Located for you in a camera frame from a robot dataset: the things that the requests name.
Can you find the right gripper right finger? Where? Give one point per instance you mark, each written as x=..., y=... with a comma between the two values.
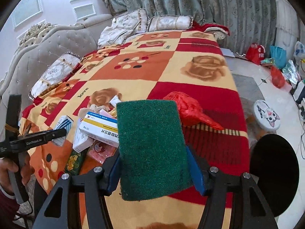
x=249, y=207

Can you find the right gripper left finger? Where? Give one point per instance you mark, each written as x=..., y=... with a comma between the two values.
x=61, y=208

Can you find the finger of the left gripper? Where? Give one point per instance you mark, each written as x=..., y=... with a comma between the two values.
x=41, y=138

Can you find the dark green packet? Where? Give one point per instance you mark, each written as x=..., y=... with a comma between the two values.
x=75, y=162

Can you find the pink plastic packet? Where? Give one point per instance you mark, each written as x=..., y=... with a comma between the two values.
x=100, y=151

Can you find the white blue medicine box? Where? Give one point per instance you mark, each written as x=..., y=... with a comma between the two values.
x=81, y=140

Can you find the white yellow-stripe medicine box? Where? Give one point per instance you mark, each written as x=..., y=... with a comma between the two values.
x=101, y=128

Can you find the yellow green sponge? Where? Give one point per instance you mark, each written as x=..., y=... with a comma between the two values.
x=152, y=150

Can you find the beige paper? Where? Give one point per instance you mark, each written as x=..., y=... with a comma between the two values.
x=96, y=109

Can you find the white barcode box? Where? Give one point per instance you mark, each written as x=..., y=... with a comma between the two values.
x=64, y=125

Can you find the white sachet packet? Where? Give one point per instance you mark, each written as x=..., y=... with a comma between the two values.
x=114, y=101

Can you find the black round trash bin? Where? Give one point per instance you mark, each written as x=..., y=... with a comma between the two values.
x=274, y=162

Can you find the person left hand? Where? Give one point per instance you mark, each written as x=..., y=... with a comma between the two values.
x=7, y=165

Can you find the white bolster pillow left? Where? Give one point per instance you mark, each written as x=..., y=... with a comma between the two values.
x=54, y=74

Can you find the white bolster pillow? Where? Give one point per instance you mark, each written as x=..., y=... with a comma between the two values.
x=169, y=22
x=54, y=74

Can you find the cat face round stool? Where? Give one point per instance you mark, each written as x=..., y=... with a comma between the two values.
x=266, y=117

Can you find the red orange patterned blanket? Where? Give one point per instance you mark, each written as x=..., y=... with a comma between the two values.
x=150, y=66

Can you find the red plastic floor bag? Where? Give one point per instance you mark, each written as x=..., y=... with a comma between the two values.
x=277, y=77

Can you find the white folded quilt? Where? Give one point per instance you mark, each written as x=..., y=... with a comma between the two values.
x=123, y=27

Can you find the red gift bag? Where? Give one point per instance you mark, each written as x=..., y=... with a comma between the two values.
x=255, y=53

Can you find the teal shopping bag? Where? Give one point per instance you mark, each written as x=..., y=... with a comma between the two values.
x=279, y=55

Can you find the white bolster pillow far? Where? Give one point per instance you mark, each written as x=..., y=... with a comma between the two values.
x=169, y=22

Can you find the green patterned curtain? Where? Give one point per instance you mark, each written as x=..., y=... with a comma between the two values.
x=249, y=21

